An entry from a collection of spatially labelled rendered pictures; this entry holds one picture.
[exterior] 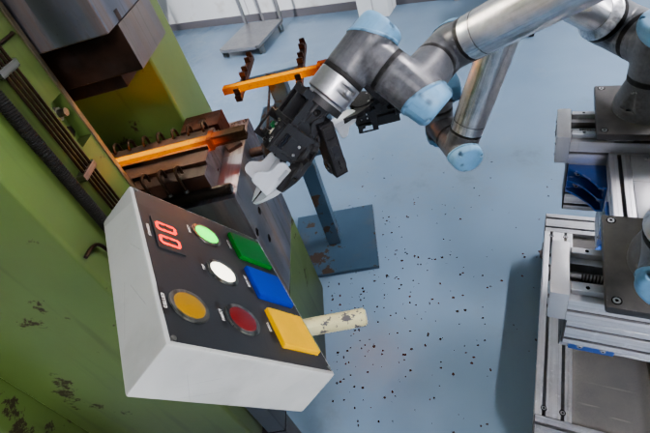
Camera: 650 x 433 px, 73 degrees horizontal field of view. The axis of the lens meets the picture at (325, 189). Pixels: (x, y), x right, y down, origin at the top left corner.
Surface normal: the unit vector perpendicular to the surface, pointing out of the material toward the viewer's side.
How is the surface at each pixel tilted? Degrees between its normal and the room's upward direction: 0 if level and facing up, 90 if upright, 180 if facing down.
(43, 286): 90
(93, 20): 90
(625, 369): 0
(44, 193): 90
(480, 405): 0
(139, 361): 30
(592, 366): 0
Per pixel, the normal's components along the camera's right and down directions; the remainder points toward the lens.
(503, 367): -0.25, -0.73
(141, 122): 0.04, 0.65
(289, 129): 0.45, 0.50
